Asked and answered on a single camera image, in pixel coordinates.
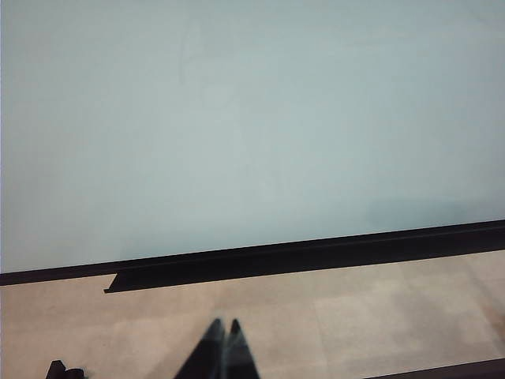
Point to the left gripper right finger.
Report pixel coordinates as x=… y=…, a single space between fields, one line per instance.
x=238 y=355

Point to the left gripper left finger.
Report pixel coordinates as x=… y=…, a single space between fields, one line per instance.
x=209 y=355

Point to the black whiteboard pen tray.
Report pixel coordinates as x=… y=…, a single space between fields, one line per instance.
x=276 y=264

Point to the small black block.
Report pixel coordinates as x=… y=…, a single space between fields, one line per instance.
x=59 y=371

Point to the dark base edge bar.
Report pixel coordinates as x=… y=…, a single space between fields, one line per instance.
x=473 y=372

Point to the whiteboard with black frame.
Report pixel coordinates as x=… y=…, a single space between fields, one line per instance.
x=236 y=138

